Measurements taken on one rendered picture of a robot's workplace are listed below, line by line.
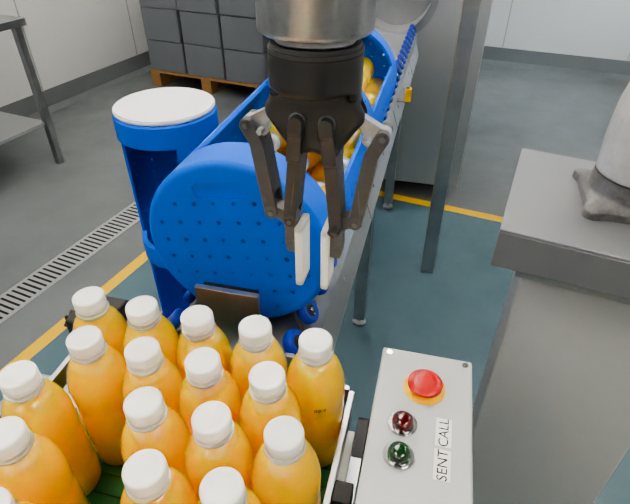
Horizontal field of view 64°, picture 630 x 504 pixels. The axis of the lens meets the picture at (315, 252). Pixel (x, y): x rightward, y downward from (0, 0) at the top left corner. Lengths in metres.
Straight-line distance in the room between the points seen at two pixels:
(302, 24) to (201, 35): 4.32
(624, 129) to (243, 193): 0.62
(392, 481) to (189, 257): 0.47
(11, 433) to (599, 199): 0.91
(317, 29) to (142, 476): 0.39
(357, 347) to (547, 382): 1.08
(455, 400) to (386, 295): 1.80
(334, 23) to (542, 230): 0.61
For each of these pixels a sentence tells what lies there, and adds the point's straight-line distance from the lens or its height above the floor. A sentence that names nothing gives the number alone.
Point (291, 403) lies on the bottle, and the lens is 0.58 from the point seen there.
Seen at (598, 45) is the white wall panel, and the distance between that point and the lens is 5.88.
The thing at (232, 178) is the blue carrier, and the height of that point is 1.21.
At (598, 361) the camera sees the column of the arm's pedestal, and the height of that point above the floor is 0.81.
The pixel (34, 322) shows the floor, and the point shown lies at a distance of 2.50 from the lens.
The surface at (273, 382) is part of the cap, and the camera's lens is 0.54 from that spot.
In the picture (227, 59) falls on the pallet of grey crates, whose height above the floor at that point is 0.32.
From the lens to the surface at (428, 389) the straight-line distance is 0.55.
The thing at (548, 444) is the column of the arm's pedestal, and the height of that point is 0.53.
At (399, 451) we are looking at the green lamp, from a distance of 0.50.
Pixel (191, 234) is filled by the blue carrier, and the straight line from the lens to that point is 0.78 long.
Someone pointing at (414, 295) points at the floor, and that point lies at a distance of 2.36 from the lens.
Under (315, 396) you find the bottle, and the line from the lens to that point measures 0.61.
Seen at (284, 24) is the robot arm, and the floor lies 1.46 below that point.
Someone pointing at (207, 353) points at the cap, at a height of 1.11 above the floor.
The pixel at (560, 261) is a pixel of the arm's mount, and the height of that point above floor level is 1.04.
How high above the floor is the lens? 1.53
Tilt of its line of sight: 36 degrees down
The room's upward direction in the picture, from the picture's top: straight up
